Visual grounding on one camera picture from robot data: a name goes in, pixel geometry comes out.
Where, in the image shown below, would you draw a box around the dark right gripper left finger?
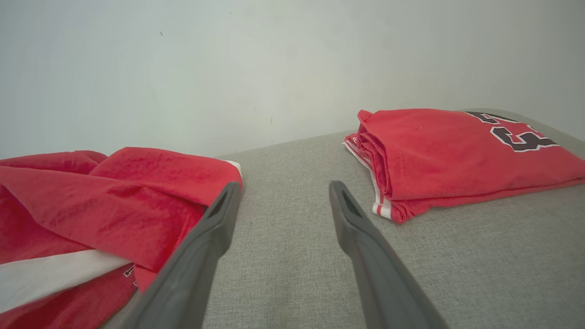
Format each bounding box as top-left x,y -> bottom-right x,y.
120,181 -> 243,329

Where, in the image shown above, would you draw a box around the grey fabric sofa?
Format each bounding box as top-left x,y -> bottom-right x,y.
98,108 -> 585,329

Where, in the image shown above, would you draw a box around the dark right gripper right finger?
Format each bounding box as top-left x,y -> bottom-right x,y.
329,180 -> 451,329

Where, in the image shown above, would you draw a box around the red shorts with white stripe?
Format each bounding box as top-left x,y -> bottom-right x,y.
0,147 -> 243,329

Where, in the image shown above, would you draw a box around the red basketball jersey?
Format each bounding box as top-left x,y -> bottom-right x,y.
343,109 -> 585,224

